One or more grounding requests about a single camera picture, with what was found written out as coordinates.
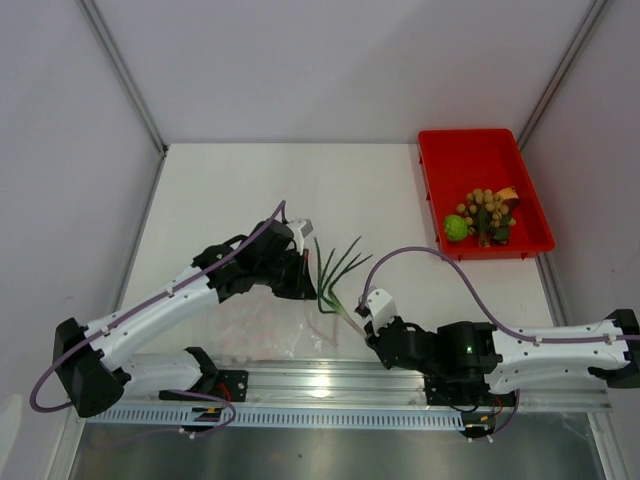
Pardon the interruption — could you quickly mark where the aluminium front rail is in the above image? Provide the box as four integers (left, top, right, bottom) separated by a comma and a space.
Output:
69, 354, 611, 412

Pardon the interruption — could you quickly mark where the white slotted cable duct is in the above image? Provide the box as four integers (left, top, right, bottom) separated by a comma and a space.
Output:
89, 404, 464, 431

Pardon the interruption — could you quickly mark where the red plastic bin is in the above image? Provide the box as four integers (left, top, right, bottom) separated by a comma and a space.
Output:
417, 128, 555, 261

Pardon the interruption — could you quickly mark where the aluminium corner post left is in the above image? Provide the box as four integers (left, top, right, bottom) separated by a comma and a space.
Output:
77, 0, 167, 159

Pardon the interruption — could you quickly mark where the green custard apple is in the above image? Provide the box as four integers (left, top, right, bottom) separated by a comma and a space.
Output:
443, 214, 468, 243

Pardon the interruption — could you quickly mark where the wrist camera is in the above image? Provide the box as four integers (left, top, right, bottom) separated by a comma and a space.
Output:
286, 219, 313, 254
356, 287, 397, 330

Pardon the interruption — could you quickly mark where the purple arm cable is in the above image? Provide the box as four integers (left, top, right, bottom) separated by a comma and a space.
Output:
29, 200, 289, 444
362, 245, 640, 444

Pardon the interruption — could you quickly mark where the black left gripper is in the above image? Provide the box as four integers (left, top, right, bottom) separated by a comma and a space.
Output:
256, 248, 317, 300

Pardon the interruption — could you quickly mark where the aluminium corner post right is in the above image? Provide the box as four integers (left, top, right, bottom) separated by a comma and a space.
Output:
516, 0, 614, 151

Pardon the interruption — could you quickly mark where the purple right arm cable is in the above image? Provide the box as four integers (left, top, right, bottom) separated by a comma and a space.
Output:
362, 245, 640, 444

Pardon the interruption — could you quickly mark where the green spring onion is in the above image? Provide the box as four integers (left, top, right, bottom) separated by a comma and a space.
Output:
314, 236, 371, 337

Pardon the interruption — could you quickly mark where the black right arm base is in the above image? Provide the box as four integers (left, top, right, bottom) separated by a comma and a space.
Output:
423, 375, 516, 412

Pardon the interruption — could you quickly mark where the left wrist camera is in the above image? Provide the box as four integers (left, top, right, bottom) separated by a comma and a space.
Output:
286, 219, 313, 254

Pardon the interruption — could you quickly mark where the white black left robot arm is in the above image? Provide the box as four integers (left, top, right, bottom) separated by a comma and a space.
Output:
53, 219, 317, 418

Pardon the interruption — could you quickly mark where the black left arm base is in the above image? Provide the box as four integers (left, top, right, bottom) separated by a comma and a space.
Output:
159, 370, 249, 403

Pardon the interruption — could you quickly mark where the aluminium corner post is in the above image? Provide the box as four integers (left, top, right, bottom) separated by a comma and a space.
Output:
516, 0, 614, 151
77, 0, 167, 159

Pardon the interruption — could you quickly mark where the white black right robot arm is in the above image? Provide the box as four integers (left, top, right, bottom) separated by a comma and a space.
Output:
365, 309, 639, 404

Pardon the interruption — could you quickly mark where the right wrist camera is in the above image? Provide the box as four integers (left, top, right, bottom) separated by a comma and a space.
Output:
356, 287, 397, 330

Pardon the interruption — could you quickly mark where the clear pink-dotted zip bag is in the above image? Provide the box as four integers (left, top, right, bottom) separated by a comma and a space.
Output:
198, 289, 339, 360

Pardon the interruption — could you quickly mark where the brown longan fruit bunch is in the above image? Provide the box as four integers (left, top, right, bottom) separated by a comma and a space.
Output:
455, 189, 517, 248

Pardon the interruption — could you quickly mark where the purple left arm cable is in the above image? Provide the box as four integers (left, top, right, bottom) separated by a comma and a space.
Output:
29, 200, 289, 444

